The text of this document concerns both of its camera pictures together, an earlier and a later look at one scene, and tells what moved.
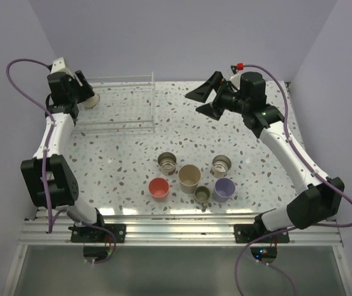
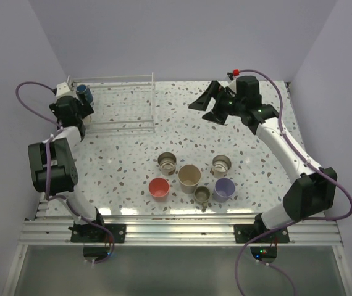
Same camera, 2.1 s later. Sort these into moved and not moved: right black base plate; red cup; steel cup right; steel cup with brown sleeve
Moved: steel cup with brown sleeve
Not moved: red cup; steel cup right; right black base plate
